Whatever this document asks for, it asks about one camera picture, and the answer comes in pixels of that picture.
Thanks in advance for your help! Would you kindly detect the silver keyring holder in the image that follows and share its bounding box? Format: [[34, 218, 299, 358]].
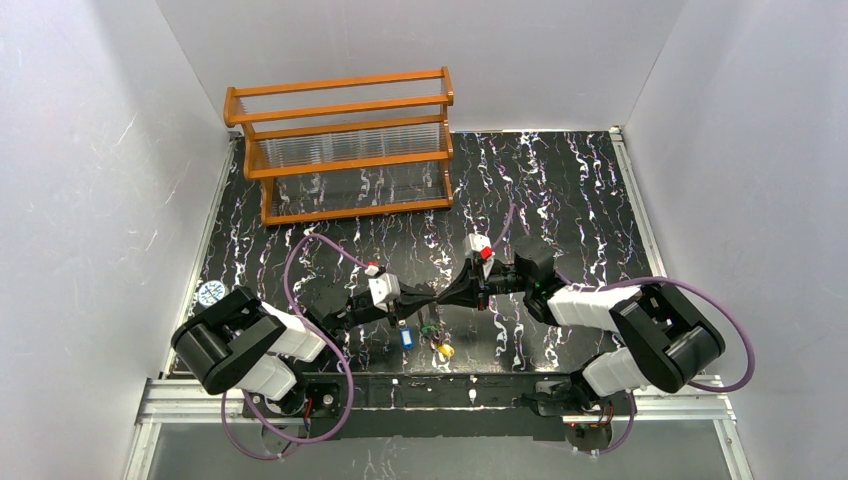
[[417, 303, 446, 350]]

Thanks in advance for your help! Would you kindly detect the yellow key tag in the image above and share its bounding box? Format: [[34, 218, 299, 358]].
[[436, 343, 455, 358]]

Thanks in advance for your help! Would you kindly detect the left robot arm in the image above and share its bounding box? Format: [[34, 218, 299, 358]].
[[171, 280, 436, 400]]

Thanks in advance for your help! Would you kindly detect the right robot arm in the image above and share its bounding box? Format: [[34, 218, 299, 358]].
[[436, 234, 726, 398]]

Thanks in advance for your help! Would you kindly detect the blue key tag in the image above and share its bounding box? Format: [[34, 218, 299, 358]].
[[399, 328, 415, 350]]

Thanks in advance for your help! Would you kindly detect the blue white tape roll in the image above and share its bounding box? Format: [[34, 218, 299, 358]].
[[196, 280, 229, 308]]

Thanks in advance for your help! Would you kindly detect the orange wooden shelf rack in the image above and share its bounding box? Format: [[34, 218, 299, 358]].
[[223, 66, 455, 226]]

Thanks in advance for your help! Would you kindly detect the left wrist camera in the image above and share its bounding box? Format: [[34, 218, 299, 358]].
[[365, 262, 401, 312]]

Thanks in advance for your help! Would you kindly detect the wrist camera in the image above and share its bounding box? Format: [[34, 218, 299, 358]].
[[365, 262, 401, 312], [463, 233, 494, 264]]

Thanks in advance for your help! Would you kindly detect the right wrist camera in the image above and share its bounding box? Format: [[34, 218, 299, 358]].
[[463, 233, 494, 264]]

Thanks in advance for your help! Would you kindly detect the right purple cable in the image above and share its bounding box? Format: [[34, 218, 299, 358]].
[[490, 203, 757, 457]]

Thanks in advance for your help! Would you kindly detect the purple cable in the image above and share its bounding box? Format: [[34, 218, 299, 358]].
[[490, 203, 757, 457], [220, 233, 379, 462]]

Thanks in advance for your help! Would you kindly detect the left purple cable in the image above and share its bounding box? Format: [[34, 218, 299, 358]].
[[220, 233, 379, 462]]

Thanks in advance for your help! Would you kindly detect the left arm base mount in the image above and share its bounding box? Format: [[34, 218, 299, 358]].
[[242, 375, 346, 420]]

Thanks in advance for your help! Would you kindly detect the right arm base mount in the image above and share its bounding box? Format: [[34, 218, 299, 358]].
[[514, 378, 637, 449]]

